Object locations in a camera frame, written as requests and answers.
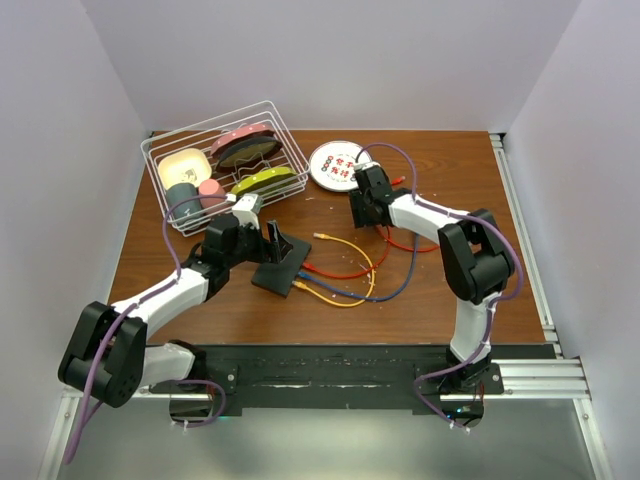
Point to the cream square bowl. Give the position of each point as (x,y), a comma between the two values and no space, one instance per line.
(189,165)

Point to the aluminium frame rail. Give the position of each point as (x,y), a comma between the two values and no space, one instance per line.
(560,378)

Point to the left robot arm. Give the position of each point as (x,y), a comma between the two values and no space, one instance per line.
(108,357)

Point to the black network switch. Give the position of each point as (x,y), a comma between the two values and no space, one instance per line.
(278,278)

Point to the grey cup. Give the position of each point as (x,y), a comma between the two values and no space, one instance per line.
(182,200)

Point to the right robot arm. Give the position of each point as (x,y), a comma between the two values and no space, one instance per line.
(477,262)

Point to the dark brown plate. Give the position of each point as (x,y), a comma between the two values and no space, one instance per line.
(248,151)

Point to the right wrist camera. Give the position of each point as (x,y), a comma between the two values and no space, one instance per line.
(358,167)

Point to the pink cup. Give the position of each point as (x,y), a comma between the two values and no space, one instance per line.
(212,198)

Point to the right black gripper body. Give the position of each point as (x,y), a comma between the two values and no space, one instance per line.
(360,211)

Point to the white patterned round plate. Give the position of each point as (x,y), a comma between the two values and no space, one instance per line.
(332,165)

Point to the white wire dish rack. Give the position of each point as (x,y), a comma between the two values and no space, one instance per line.
(201,136)

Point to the pink dotted plate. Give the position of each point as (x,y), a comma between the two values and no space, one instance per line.
(235,136)

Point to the yellow-green plate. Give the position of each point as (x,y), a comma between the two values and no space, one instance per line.
(262,179)

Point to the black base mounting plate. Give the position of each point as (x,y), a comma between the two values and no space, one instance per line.
(340,376)

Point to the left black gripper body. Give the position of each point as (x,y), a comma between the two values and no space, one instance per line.
(253,248)

